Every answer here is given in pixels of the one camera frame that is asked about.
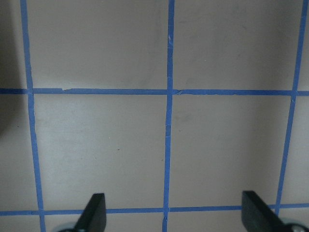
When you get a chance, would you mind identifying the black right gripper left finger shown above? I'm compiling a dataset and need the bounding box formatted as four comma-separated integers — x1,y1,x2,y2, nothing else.
73,193,107,232

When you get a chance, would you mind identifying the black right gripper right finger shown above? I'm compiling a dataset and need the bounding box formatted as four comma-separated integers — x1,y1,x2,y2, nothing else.
241,190,293,232

